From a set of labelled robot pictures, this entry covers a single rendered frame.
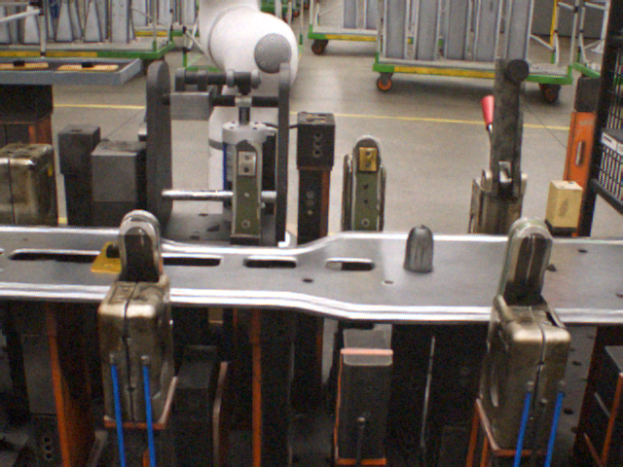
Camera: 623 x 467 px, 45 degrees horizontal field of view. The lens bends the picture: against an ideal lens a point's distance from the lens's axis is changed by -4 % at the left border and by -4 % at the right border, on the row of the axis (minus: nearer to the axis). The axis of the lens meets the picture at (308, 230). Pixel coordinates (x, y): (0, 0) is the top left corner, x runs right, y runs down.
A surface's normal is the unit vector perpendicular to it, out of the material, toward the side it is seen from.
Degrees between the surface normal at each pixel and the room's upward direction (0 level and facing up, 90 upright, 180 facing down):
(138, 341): 90
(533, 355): 90
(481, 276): 0
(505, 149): 81
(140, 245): 102
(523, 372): 90
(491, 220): 90
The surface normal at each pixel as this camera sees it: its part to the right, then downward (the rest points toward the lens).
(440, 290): 0.04, -0.94
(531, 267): 0.00, 0.54
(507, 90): 0.01, 0.20
